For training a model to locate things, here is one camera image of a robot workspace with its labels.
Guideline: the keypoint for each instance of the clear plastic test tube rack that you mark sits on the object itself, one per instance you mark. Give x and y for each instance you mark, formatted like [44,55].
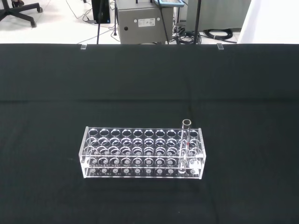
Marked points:
[130,163]

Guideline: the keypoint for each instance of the grey metal cabinet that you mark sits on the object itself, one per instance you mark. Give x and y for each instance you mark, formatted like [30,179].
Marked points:
[144,30]

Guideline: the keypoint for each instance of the black computer tower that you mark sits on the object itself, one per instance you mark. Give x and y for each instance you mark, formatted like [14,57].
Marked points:
[100,11]

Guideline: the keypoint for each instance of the white board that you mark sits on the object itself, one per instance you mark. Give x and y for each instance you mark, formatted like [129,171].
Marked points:
[268,21]

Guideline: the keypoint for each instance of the black tripod leg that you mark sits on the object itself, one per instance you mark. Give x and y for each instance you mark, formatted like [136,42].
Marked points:
[100,25]

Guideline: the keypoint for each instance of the blue tray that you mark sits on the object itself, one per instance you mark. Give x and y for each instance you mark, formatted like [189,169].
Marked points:
[170,2]

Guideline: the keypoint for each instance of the clear plastic cloth clip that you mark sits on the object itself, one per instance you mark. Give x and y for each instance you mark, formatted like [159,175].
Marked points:
[220,46]
[83,46]

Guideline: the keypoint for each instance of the black stand pole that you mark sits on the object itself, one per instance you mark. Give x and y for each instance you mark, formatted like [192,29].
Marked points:
[197,18]

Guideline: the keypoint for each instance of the black bench cloth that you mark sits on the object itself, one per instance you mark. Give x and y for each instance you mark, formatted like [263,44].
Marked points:
[149,93]

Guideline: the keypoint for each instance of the black office chair base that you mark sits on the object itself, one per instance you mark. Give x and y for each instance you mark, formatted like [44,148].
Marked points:
[16,14]

